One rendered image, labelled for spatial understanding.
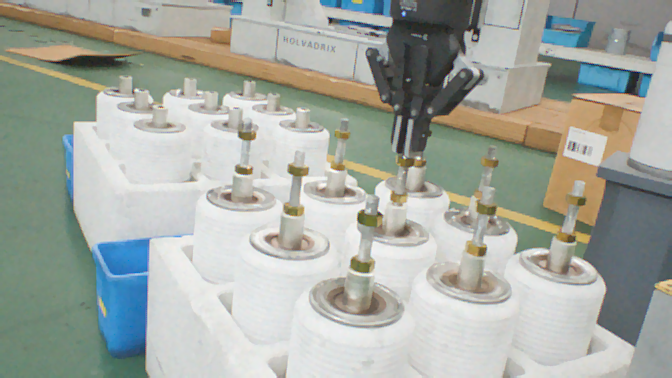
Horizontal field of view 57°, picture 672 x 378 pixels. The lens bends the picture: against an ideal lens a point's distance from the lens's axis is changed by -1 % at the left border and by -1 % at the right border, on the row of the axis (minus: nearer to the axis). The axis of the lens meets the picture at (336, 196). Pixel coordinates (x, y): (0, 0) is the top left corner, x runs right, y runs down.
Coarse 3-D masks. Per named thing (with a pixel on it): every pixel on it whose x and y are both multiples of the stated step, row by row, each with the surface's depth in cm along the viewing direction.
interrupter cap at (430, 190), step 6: (390, 180) 81; (396, 180) 81; (426, 180) 83; (390, 186) 78; (426, 186) 81; (432, 186) 81; (438, 186) 81; (408, 192) 77; (414, 192) 78; (420, 192) 78; (426, 192) 78; (432, 192) 79; (438, 192) 79
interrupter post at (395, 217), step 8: (392, 208) 63; (400, 208) 63; (384, 216) 64; (392, 216) 63; (400, 216) 63; (384, 224) 64; (392, 224) 64; (400, 224) 64; (392, 232) 64; (400, 232) 64
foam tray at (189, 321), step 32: (160, 256) 69; (192, 256) 73; (160, 288) 70; (192, 288) 63; (224, 288) 63; (160, 320) 70; (192, 320) 60; (224, 320) 58; (160, 352) 71; (192, 352) 61; (224, 352) 53; (256, 352) 54; (288, 352) 54; (512, 352) 59; (608, 352) 61
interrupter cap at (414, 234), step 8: (360, 224) 65; (408, 224) 67; (416, 224) 67; (360, 232) 63; (376, 232) 63; (384, 232) 64; (408, 232) 65; (416, 232) 65; (424, 232) 65; (376, 240) 62; (384, 240) 61; (392, 240) 62; (400, 240) 62; (408, 240) 62; (416, 240) 63; (424, 240) 63
